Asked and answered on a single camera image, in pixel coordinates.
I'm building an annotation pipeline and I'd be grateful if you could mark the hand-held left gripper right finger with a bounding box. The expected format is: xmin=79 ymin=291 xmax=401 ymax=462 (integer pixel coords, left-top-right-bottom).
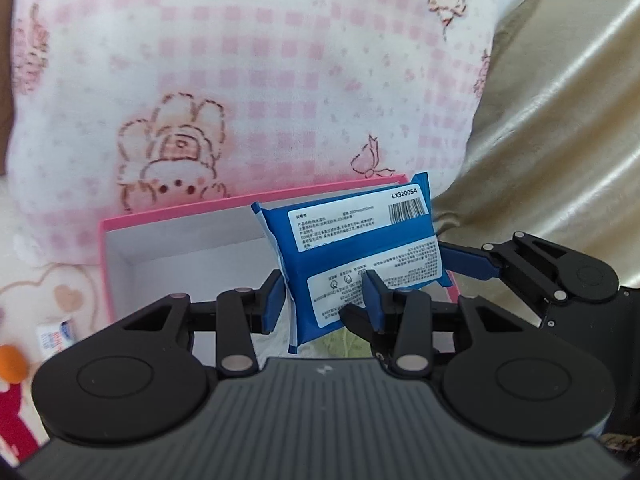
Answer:
xmin=361 ymin=269 xmax=533 ymax=377

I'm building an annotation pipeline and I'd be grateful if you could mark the red bear printed blanket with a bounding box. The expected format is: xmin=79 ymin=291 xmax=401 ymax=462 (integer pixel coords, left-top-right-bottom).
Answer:
xmin=0 ymin=180 xmax=116 ymax=471

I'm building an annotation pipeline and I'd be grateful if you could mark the brown headboard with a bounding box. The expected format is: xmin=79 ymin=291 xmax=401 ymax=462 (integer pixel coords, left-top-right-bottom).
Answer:
xmin=0 ymin=0 xmax=18 ymax=176

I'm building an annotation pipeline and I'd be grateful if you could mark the pale green object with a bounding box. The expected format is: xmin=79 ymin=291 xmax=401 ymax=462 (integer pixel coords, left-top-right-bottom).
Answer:
xmin=319 ymin=332 xmax=373 ymax=359

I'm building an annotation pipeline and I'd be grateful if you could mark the white tissue pack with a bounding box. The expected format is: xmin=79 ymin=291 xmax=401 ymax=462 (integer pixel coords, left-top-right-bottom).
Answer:
xmin=36 ymin=316 xmax=77 ymax=358

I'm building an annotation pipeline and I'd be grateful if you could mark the blue wet wipes pack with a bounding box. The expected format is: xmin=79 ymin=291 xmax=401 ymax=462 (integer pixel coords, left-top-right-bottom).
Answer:
xmin=250 ymin=171 xmax=458 ymax=356

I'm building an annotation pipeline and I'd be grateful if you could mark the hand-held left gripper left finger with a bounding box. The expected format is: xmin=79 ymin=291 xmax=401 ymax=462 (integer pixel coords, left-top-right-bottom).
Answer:
xmin=120 ymin=270 xmax=287 ymax=380

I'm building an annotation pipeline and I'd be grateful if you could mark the pink cardboard box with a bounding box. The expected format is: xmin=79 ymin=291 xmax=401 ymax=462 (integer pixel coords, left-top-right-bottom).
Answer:
xmin=99 ymin=174 xmax=456 ymax=358

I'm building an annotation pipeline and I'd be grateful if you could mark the gold satin cloth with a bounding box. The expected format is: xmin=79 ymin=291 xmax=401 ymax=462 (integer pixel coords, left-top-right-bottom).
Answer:
xmin=430 ymin=0 xmax=640 ymax=301

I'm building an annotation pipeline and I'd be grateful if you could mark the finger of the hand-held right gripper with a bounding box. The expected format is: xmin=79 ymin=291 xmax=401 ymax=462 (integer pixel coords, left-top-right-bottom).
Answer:
xmin=440 ymin=232 xmax=577 ymax=305
xmin=339 ymin=304 xmax=396 ymax=361

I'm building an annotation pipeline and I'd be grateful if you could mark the orange makeup sponge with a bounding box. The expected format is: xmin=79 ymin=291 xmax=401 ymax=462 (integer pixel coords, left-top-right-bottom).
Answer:
xmin=0 ymin=344 xmax=27 ymax=383

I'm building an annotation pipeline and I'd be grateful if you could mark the pink checked pillow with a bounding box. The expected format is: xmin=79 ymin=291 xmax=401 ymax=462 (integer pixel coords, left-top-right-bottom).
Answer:
xmin=0 ymin=0 xmax=501 ymax=266

